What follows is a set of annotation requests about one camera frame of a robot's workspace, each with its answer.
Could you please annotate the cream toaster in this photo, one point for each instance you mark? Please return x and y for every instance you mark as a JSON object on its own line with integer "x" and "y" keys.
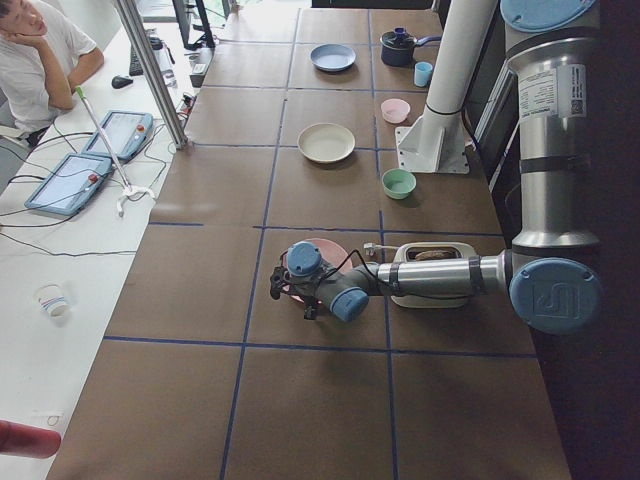
{"x": 407, "y": 253}

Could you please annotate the dark blue saucepan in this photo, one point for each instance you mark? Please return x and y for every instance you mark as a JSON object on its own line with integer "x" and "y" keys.
{"x": 398, "y": 46}

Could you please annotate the far blue teach pendant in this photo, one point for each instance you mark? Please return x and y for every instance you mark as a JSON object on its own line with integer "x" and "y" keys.
{"x": 127, "y": 131}

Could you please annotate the red cylinder bottle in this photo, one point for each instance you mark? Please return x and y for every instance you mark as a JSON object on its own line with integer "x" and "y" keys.
{"x": 28, "y": 441}

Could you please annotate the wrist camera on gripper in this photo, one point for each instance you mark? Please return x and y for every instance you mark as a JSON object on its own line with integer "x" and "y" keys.
{"x": 280, "y": 283}

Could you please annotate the seated person white shirt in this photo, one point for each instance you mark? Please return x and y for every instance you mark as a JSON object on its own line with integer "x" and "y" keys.
{"x": 44, "y": 58}

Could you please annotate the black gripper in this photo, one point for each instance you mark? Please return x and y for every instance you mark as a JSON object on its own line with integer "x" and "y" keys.
{"x": 310, "y": 313}

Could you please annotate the light blue plate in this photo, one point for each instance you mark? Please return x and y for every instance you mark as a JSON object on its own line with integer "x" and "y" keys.
{"x": 332, "y": 58}

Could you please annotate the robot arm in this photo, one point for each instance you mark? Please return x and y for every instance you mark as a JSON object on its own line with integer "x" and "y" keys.
{"x": 546, "y": 272}

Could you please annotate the light blue cup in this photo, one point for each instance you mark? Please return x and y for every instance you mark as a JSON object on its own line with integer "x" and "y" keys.
{"x": 422, "y": 73}

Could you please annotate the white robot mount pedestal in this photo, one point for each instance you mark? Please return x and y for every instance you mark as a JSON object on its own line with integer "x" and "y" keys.
{"x": 435, "y": 143}

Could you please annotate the paper cup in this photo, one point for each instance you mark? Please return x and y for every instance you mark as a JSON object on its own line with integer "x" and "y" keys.
{"x": 52, "y": 300}

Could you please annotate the cream white plate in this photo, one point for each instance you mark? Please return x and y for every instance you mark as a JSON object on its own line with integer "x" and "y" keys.
{"x": 326, "y": 143}

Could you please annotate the pink bowl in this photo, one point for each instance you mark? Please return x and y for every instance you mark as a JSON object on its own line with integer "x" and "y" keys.
{"x": 394, "y": 110}

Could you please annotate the near blue teach pendant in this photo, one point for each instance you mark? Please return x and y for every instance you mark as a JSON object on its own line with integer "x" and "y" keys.
{"x": 70, "y": 186}

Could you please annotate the bread slice in toaster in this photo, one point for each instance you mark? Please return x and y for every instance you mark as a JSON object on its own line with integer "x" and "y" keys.
{"x": 435, "y": 254}

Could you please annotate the green bowl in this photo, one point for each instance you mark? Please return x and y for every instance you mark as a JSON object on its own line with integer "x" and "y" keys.
{"x": 398, "y": 184}

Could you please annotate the pink plate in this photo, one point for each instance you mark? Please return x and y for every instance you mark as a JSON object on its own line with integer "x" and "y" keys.
{"x": 333, "y": 253}

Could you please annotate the clear water bottle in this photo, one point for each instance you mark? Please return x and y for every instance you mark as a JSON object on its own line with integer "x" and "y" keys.
{"x": 164, "y": 60}

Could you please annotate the black computer mouse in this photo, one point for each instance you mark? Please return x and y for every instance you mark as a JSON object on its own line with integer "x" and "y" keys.
{"x": 120, "y": 82}

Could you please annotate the blue teach pendant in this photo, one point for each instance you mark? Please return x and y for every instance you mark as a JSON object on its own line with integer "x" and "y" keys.
{"x": 127, "y": 131}
{"x": 70, "y": 186}

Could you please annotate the black keyboard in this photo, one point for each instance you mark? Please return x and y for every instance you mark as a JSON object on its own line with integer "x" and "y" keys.
{"x": 135, "y": 66}

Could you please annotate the white stick with green tip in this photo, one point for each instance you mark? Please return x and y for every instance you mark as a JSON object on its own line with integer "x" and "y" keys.
{"x": 100, "y": 145}

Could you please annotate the aluminium frame post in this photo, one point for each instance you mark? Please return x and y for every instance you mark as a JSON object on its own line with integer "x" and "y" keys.
{"x": 133, "y": 25}

